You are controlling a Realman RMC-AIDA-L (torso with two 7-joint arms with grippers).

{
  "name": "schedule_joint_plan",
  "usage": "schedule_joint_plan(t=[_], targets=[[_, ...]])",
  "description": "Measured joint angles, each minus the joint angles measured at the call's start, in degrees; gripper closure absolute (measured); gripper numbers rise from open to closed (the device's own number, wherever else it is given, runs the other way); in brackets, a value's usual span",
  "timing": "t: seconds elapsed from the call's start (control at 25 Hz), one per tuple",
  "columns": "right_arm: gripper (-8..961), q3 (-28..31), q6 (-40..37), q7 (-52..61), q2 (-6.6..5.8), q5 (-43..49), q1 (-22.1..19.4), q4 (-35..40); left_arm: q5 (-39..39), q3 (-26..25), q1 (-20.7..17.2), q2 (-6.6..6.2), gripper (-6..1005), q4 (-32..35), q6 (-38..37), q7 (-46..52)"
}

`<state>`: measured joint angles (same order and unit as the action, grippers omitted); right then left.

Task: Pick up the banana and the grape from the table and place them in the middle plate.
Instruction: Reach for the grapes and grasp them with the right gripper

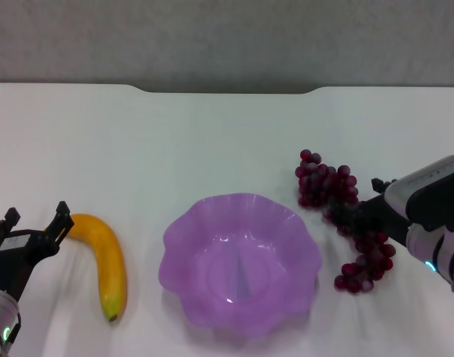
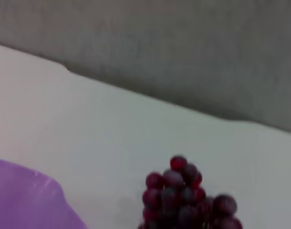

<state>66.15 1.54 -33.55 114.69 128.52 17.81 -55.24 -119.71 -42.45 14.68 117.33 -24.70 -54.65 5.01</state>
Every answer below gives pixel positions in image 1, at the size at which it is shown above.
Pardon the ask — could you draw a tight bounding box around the dark red grape bunch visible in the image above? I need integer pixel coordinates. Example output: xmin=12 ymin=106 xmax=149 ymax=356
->
xmin=294 ymin=149 xmax=397 ymax=295

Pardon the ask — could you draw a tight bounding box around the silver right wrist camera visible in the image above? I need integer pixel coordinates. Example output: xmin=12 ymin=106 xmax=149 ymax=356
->
xmin=383 ymin=155 xmax=454 ymax=231

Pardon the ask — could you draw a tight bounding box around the yellow banana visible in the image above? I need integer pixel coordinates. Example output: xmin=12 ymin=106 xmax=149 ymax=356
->
xmin=44 ymin=213 xmax=128 ymax=324

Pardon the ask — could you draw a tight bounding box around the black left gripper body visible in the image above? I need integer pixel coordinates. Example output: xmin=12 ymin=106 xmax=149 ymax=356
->
xmin=0 ymin=228 xmax=60 ymax=302

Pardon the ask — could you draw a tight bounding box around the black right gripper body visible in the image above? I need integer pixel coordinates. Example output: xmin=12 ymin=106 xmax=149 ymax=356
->
xmin=355 ymin=195 xmax=412 ymax=248

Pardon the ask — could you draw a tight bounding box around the purple translucent wavy plate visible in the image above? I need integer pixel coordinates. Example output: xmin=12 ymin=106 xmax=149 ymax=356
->
xmin=159 ymin=192 xmax=324 ymax=340

